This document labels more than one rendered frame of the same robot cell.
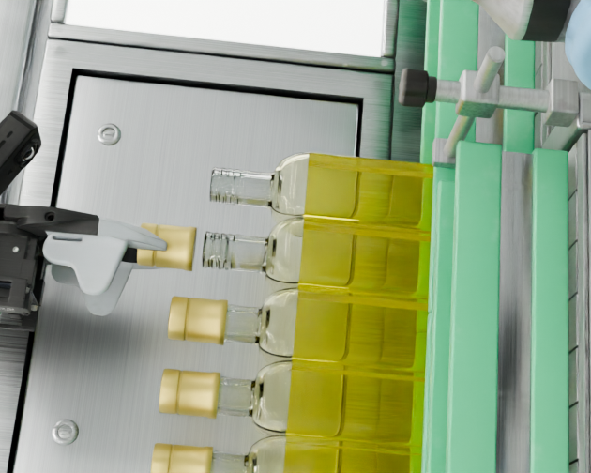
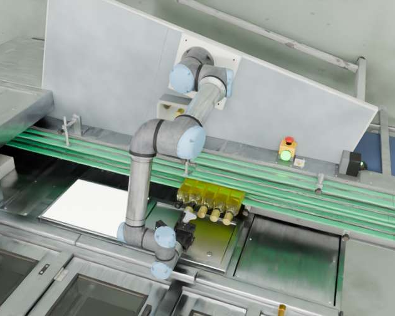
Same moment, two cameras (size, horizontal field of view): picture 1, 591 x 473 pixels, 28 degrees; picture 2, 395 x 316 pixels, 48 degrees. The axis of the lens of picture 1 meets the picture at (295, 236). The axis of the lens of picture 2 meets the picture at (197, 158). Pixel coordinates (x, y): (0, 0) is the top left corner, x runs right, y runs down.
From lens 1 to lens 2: 1.52 m
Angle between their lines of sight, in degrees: 51
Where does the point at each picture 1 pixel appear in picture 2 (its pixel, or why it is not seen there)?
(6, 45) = (120, 249)
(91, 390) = (202, 249)
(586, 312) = (224, 153)
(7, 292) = (192, 227)
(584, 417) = (238, 157)
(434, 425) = (231, 182)
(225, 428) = (214, 232)
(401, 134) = not seen: hidden behind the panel
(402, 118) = not seen: hidden behind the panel
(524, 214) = (206, 157)
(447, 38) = (165, 169)
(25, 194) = not seen: hidden behind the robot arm
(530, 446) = (241, 165)
